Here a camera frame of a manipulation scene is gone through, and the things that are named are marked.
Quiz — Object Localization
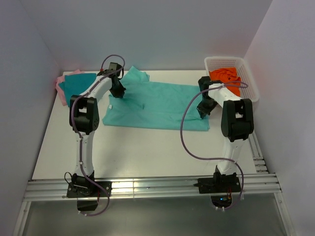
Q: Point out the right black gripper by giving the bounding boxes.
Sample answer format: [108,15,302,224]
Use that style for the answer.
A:
[197,96,219,119]

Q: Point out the mint green t-shirt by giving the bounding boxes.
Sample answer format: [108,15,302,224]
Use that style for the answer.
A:
[102,66,210,131]

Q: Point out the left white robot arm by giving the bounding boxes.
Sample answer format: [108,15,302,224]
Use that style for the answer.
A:
[69,62,126,196]

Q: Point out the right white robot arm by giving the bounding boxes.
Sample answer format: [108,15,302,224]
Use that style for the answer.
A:
[197,76,254,192]

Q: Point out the orange t-shirt in basket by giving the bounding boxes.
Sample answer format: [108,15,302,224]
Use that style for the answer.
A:
[209,67,241,96]

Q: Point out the folded teal t-shirt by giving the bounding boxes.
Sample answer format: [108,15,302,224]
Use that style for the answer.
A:
[56,70,96,107]

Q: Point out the white plastic basket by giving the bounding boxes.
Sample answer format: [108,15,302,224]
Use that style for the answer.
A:
[204,56,259,103]

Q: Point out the folded pink t-shirt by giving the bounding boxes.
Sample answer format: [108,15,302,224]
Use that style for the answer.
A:
[55,69,86,107]

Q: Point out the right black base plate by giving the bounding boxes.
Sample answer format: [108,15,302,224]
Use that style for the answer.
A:
[194,172,241,194]

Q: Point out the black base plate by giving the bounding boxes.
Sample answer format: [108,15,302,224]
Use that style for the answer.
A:
[64,172,112,198]
[194,172,241,194]

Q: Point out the aluminium rail frame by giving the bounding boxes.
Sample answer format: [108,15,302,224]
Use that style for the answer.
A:
[13,134,296,236]

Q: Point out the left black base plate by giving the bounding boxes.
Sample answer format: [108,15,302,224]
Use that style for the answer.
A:
[64,172,112,198]

